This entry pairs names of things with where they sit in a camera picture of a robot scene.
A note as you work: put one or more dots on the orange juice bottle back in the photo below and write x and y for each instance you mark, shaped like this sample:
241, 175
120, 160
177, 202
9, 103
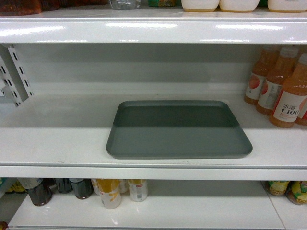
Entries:
266, 62

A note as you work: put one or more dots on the white bottle top left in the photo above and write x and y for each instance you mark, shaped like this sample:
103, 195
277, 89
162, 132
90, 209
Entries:
199, 5

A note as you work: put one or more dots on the lemon tea bottle right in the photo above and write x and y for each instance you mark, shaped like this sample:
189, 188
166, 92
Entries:
297, 192

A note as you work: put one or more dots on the dark tea bottle right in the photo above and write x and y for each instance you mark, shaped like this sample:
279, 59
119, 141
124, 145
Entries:
82, 187

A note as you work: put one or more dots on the yellow white drink bottle front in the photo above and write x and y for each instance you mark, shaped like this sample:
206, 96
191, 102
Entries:
109, 192

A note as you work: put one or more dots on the lemon tea bottle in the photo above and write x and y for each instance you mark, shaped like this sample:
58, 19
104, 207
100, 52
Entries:
297, 192
277, 188

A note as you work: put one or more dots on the lemon tea bottle left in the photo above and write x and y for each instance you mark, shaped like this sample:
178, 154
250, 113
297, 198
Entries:
277, 188

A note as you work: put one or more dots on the dark tea bottle middle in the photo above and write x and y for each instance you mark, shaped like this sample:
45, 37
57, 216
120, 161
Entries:
63, 185

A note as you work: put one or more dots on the orange juice bottle middle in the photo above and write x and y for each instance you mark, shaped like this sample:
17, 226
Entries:
273, 84

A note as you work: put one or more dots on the white metal shelf unit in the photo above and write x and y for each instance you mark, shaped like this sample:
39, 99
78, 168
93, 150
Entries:
83, 62

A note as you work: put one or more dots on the dark tea bottle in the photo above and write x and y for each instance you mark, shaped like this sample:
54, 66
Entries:
82, 187
63, 185
37, 189

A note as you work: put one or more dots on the white bottle top right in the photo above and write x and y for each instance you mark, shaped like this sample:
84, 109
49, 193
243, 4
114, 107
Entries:
287, 6

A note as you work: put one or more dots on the dark tea bottle left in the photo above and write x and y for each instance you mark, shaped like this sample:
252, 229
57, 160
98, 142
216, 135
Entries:
37, 189

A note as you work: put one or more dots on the clear water bottle top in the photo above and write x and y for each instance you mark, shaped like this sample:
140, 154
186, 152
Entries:
125, 4

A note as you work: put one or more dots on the red brown package top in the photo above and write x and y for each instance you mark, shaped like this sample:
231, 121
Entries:
19, 7

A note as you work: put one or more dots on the grey-silver rectangular tray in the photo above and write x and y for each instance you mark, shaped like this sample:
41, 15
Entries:
176, 129

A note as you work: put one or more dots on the orange juice bottle far right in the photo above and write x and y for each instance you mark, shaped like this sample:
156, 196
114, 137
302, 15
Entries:
302, 117

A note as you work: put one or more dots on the yellow white drink bottle rear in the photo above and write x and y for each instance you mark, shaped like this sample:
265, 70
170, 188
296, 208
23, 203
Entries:
138, 189

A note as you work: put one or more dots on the white slotted shelf bracket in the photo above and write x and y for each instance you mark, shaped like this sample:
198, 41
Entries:
12, 74

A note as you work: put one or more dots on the white bottle top middle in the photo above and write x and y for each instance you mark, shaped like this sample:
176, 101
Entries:
240, 6

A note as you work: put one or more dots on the yellow white drink bottle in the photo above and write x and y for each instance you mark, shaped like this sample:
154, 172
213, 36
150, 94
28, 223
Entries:
138, 189
109, 192

